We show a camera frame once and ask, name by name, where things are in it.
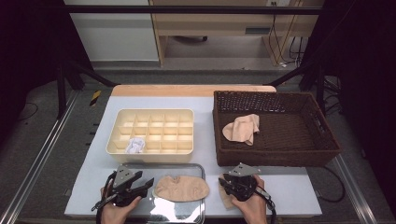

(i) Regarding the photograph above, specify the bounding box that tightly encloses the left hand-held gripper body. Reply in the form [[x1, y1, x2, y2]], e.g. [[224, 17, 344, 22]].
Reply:
[[92, 164, 148, 212]]

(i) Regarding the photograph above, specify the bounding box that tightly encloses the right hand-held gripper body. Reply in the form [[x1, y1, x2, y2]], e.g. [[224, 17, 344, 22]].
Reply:
[[228, 162, 261, 202]]

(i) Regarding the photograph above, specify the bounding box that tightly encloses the beige sock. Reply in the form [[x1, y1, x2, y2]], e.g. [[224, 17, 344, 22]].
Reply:
[[221, 113, 261, 147], [218, 174, 238, 210], [153, 175, 210, 203]]

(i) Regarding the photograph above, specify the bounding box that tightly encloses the white sock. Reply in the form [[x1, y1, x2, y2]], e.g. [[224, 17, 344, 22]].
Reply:
[[124, 136, 147, 154]]

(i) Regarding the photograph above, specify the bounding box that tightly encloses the shiny metal tray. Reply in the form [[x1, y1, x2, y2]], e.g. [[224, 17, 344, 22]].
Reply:
[[120, 162, 207, 224]]

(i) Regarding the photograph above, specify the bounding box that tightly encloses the cream divided organizer box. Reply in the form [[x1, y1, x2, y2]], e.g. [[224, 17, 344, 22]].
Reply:
[[106, 107, 195, 164]]

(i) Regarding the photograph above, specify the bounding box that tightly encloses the brown woven basket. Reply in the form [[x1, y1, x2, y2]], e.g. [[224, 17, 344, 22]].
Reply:
[[212, 90, 343, 168]]

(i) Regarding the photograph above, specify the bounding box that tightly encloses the person's left hand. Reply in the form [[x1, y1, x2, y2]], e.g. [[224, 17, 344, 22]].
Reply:
[[100, 185, 143, 224]]

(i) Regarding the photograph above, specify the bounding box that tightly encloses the person's right hand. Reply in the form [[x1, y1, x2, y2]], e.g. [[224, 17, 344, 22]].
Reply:
[[232, 175, 268, 224]]

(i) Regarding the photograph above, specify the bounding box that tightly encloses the black metal stand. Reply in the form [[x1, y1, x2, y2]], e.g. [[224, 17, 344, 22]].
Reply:
[[267, 59, 328, 116], [56, 59, 118, 119]]

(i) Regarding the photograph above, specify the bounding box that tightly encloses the white cabinet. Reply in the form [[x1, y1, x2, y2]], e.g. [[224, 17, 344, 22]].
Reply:
[[64, 0, 160, 63]]

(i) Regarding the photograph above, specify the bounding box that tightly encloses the wooden desk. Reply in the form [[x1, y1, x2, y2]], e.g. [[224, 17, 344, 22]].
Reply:
[[148, 0, 323, 67]]

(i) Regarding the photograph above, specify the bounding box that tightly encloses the black curtain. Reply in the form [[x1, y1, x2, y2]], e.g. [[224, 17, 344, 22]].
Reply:
[[0, 0, 92, 147], [298, 0, 396, 216]]

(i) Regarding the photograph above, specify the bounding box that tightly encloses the black crossbar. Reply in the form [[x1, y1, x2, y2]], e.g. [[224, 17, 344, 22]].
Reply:
[[60, 5, 325, 16]]

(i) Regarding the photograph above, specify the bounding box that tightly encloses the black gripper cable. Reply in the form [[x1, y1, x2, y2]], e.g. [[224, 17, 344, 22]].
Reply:
[[94, 172, 117, 224], [256, 186, 278, 224]]

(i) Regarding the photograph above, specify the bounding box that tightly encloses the yellow-handled tool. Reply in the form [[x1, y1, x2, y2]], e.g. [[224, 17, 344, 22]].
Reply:
[[89, 90, 103, 107]]

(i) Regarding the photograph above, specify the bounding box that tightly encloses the aluminium rail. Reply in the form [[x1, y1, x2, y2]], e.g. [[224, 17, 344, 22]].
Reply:
[[0, 90, 80, 224], [334, 153, 379, 224]]

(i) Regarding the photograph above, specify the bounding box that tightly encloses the black floor cable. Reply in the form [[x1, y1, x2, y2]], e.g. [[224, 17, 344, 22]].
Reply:
[[316, 166, 347, 203]]

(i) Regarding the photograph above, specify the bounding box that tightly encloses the yellow cable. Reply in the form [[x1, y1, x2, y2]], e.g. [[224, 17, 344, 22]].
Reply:
[[269, 0, 304, 66]]

